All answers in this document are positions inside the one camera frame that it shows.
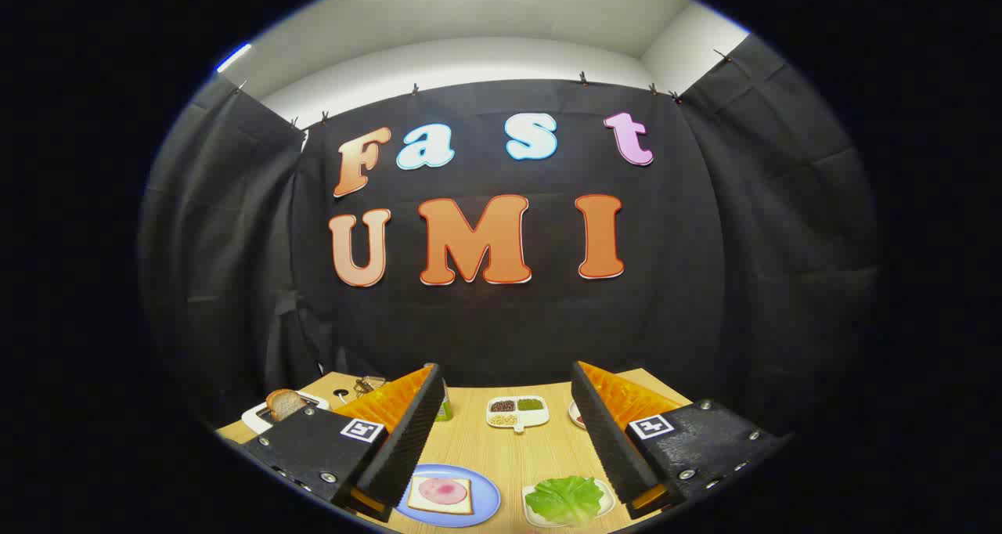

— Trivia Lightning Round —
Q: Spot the green lettuce leaf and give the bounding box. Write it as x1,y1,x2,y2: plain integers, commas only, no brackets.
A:
524,475,605,525

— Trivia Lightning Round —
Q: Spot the black backdrop cloth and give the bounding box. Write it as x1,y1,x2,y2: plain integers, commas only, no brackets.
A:
139,34,881,433

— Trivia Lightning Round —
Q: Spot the white divided dish with beans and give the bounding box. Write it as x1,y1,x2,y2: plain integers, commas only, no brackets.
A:
485,395,550,435

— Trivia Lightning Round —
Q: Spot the white bread slice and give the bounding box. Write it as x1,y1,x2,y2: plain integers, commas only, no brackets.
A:
407,475,474,515

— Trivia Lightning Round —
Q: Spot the white toaster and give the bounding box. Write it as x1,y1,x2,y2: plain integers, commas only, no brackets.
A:
241,391,331,435

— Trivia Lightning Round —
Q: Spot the blue round plate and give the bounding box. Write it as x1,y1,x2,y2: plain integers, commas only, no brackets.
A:
395,464,502,529

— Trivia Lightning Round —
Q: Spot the white square plate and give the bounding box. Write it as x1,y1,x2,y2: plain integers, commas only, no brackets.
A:
521,478,616,529

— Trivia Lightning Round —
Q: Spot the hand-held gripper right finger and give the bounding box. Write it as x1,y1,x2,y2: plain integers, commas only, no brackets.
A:
570,360,791,521

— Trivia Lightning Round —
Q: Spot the toasted bread slice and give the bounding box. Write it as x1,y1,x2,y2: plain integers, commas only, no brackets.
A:
266,389,308,423

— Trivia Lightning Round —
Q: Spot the pink ham slice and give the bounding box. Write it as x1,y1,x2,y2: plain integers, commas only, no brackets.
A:
418,478,469,506

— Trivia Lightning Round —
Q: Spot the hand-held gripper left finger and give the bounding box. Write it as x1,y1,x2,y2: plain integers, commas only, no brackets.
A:
241,363,445,523

